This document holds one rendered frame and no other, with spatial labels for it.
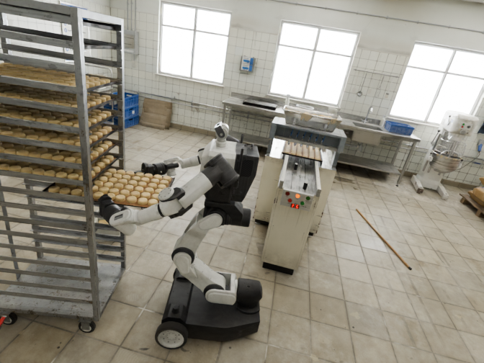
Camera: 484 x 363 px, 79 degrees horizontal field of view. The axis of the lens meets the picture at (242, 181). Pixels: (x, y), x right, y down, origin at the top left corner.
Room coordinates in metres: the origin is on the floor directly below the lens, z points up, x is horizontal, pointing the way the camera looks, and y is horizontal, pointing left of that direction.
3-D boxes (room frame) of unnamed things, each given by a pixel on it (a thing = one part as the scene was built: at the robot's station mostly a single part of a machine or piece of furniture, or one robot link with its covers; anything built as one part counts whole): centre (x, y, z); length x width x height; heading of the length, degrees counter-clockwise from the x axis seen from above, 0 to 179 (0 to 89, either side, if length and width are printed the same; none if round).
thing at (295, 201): (2.07, -0.45, 0.77); 0.24 x 0.04 x 0.14; 82
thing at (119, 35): (1.70, 0.78, 0.97); 0.03 x 0.03 x 1.70; 4
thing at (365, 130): (5.41, -1.14, 0.61); 3.40 x 0.70 x 1.22; 83
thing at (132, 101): (5.70, 2.60, 0.50); 0.60 x 0.40 x 0.20; 175
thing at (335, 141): (2.93, -0.57, 1.01); 0.72 x 0.33 x 0.34; 82
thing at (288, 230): (2.43, -0.50, 0.45); 0.70 x 0.34 x 0.90; 172
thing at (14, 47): (1.65, 1.08, 1.59); 0.64 x 0.03 x 0.03; 94
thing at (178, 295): (1.52, 0.05, 0.19); 0.64 x 0.52 x 0.33; 94
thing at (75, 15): (1.25, 0.74, 0.97); 0.03 x 0.03 x 1.70; 4
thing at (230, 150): (1.52, 0.09, 1.15); 0.34 x 0.30 x 0.36; 4
